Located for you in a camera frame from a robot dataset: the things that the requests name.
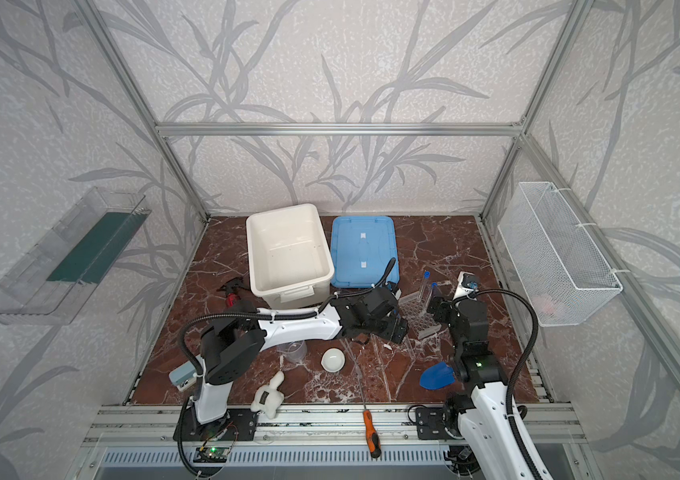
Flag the clear wall shelf green mat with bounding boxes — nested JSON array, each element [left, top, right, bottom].
[[0, 187, 152, 326]]

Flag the left circuit board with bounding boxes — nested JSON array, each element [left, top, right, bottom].
[[193, 446, 231, 464]]

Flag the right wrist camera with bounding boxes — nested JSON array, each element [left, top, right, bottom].
[[453, 272, 479, 300]]

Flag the white wire mesh basket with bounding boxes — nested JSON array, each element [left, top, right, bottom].
[[499, 182, 623, 327]]

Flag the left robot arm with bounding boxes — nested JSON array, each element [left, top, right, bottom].
[[177, 284, 409, 425]]

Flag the white plastic storage bin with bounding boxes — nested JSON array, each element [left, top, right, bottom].
[[246, 204, 335, 310]]

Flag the blue plastic bin lid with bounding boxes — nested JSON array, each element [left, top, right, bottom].
[[331, 216, 400, 289]]

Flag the pink object in basket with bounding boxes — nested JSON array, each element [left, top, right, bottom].
[[532, 294, 562, 318]]

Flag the clear plastic measuring beaker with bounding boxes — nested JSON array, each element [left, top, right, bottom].
[[276, 340, 308, 366]]

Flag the orange handled screwdriver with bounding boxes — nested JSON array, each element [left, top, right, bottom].
[[363, 408, 382, 459]]

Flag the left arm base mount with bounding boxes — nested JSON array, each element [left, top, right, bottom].
[[173, 407, 258, 442]]

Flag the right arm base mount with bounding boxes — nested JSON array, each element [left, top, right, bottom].
[[407, 404, 464, 441]]

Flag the blue garden trowel wooden handle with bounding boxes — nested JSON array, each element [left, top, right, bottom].
[[419, 362, 457, 391]]

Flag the light blue stapler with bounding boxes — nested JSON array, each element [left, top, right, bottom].
[[168, 361, 196, 392]]

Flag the clear acrylic test tube rack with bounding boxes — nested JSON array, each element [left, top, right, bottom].
[[399, 293, 442, 340]]

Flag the small white ceramic bowl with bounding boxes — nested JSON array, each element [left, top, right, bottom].
[[321, 348, 346, 373]]

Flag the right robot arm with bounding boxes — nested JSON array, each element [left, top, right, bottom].
[[430, 277, 552, 479]]

